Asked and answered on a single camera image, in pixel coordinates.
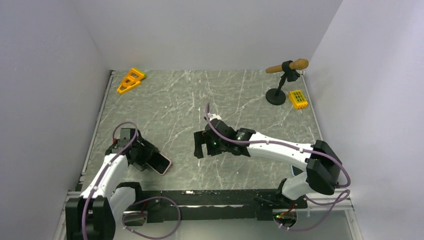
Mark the black phone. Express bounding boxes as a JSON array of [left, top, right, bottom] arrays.
[[150, 154, 170, 174]]

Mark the pink phone case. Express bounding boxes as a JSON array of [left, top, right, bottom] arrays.
[[149, 153, 172, 176]]

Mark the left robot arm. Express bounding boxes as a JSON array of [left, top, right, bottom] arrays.
[[65, 128, 160, 240]]

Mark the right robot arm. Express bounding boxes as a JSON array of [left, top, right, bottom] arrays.
[[193, 118, 342, 208]]

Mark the orange triangular toy block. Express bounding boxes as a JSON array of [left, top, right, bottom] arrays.
[[116, 67, 146, 95]]

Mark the black microphone stand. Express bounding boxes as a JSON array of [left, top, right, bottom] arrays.
[[265, 70, 300, 106]]

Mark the yellow grid toy block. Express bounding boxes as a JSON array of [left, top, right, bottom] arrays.
[[288, 90, 309, 110]]

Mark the gold microphone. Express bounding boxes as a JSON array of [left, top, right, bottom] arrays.
[[265, 58, 309, 74]]

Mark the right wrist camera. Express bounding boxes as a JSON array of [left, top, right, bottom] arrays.
[[207, 113, 222, 121]]

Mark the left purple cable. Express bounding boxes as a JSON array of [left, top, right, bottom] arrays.
[[81, 121, 139, 240]]

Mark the purple cable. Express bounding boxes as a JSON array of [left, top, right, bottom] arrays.
[[204, 103, 352, 233], [81, 121, 139, 240]]

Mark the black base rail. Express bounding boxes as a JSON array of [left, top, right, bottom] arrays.
[[142, 189, 308, 223]]

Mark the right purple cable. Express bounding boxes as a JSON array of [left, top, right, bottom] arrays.
[[204, 103, 352, 233]]

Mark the aluminium table frame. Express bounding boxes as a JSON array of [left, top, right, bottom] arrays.
[[52, 70, 364, 240]]

